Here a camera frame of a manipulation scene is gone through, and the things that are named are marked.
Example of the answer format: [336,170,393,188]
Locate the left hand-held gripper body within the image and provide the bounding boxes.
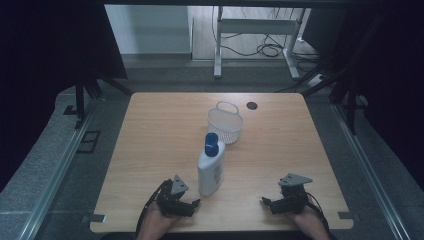
[155,174,196,218]

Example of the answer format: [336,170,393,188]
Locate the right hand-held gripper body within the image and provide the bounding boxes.
[269,172,314,215]

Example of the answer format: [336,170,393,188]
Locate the person's left hand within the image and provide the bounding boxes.
[135,201,178,240]

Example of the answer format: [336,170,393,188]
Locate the person's right hand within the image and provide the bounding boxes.
[291,205,330,240]

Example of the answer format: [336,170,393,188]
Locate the white bottle with blue cap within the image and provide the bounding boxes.
[197,132,226,198]

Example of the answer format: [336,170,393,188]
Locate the black tripod stand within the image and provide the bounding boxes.
[275,63,368,136]
[73,74,135,130]

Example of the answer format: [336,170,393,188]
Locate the white power strip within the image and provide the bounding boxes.
[307,73,326,88]

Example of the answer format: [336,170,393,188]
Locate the black curtain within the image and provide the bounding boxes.
[0,0,128,193]
[301,5,424,192]

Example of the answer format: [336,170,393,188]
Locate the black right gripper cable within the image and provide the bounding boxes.
[305,191,332,234]

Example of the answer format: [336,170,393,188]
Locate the white mesh basket with handle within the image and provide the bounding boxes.
[207,100,244,145]

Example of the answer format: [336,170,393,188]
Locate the aluminium rail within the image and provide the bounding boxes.
[18,98,100,240]
[331,102,412,240]

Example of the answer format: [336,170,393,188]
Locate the black floor cables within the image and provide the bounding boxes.
[213,6,321,64]

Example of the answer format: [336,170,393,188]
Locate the white metal desk frame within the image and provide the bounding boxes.
[213,5,307,81]

